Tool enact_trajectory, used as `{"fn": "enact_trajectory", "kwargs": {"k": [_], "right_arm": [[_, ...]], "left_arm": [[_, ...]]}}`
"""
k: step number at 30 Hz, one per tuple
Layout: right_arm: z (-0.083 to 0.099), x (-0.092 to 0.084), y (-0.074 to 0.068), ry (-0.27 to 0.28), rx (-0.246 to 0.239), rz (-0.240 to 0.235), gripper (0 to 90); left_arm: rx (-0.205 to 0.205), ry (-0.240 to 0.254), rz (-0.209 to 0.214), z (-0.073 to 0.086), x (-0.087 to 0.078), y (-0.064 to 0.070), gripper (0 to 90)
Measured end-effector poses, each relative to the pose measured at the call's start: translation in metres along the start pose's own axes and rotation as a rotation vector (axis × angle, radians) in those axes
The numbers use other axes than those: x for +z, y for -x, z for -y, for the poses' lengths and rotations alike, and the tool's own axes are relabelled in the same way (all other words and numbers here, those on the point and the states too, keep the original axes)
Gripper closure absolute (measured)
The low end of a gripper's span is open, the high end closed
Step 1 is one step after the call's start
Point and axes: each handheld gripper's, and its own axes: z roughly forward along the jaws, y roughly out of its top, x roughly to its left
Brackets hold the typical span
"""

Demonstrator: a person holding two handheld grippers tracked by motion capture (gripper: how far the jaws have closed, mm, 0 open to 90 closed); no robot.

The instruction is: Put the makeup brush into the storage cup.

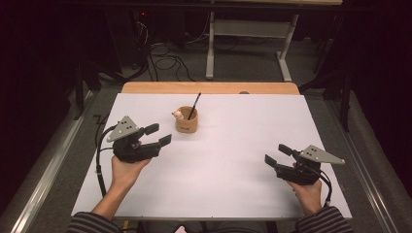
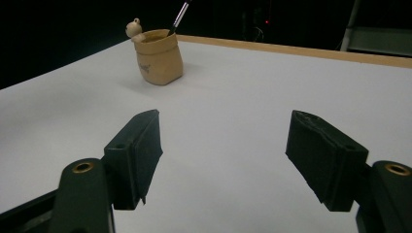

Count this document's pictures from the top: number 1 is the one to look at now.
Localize black floor cables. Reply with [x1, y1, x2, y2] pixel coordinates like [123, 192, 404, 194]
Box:
[129, 18, 197, 83]

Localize black pen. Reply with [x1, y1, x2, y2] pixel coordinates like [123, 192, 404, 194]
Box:
[187, 91, 202, 121]

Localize black stand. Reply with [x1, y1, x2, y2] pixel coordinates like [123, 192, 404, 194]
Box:
[298, 16, 355, 133]
[72, 59, 102, 121]

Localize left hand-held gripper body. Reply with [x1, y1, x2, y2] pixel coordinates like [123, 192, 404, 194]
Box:
[106, 115, 163, 164]

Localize white table board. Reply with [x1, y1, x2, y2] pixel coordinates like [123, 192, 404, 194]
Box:
[70, 92, 353, 221]

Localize white desk frame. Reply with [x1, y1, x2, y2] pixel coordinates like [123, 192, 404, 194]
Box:
[205, 11, 300, 83]

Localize wooden table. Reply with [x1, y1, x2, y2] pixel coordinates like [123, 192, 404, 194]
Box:
[120, 81, 301, 96]

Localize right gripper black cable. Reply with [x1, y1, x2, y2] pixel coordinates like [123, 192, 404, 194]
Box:
[319, 170, 334, 209]

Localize wooden pen holder cup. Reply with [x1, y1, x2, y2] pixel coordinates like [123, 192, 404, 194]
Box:
[171, 106, 199, 134]

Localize metal floor rail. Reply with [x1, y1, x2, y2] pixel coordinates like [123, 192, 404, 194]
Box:
[9, 90, 98, 233]
[326, 99, 400, 233]

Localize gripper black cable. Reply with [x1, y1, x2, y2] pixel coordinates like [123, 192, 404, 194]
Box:
[319, 170, 334, 209]
[94, 124, 119, 199]

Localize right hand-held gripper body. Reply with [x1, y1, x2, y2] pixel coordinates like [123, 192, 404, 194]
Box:
[274, 144, 346, 186]

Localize person's right hand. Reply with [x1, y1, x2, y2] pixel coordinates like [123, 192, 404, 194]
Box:
[286, 161, 324, 216]

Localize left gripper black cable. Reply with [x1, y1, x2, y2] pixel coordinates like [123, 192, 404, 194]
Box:
[94, 124, 119, 199]

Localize person's left hand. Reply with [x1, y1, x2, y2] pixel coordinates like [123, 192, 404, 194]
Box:
[110, 154, 153, 196]

